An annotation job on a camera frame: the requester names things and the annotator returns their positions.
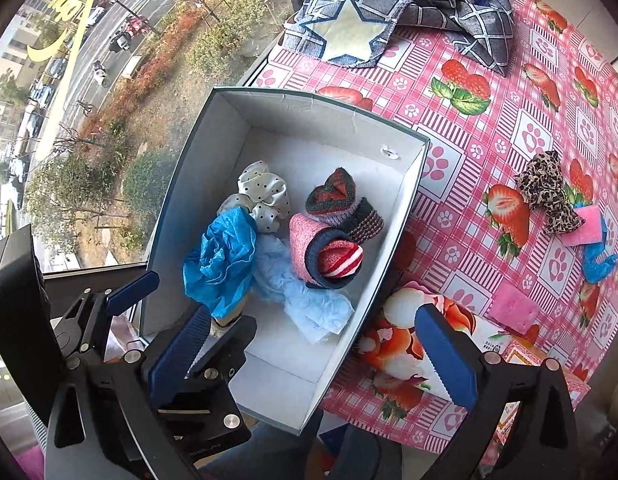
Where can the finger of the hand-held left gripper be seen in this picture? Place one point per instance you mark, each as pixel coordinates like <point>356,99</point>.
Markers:
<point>229,350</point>
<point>131,290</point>

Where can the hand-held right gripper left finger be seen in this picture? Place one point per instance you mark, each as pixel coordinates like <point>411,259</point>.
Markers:
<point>181,355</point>

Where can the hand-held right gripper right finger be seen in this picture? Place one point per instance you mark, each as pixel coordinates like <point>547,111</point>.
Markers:
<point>444,360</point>

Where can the blue crinkled scrunchie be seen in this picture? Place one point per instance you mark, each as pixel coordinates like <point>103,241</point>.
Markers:
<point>221,260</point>

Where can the light blue fluffy scrunchie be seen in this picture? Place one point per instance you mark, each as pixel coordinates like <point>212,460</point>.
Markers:
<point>309,305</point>

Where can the pink navy knit sock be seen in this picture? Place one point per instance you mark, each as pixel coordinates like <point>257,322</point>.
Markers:
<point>304,240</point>

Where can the red white striped sock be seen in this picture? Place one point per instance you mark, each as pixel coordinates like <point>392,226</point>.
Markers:
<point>341,257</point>

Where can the white polka dot scrunchie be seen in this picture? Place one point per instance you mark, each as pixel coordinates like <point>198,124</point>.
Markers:
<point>261,190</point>

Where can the red green striped knit sock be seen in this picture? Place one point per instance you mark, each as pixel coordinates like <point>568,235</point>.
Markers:
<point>331,190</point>

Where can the white cardboard storage box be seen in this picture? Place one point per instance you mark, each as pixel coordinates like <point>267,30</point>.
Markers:
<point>314,135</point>

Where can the floral tissue pack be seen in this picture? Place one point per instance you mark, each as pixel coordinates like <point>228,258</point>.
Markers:
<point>404,350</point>

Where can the red patterned gift box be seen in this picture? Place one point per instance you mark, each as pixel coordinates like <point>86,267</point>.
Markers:
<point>524,352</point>

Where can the small blue crinkled cloth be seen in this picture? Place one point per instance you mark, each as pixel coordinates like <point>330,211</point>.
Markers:
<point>596,265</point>

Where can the leopard print scrunchie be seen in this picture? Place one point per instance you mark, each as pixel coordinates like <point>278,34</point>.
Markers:
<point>544,185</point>

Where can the white scooter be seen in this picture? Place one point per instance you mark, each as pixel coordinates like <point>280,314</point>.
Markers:
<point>100,75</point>

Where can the pink strawberry printed tablecloth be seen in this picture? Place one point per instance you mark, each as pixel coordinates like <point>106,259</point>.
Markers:
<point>489,125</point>

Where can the grey scooter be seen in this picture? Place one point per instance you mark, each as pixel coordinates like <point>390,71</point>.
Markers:
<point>120,41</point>

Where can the checked cloth with star patch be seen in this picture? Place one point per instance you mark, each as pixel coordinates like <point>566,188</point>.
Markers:
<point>346,30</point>

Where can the grey checked cloth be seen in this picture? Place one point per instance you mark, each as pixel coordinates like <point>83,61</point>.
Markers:
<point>454,15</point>

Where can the black window frame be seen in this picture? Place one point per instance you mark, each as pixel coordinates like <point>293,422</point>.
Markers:
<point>89,275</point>

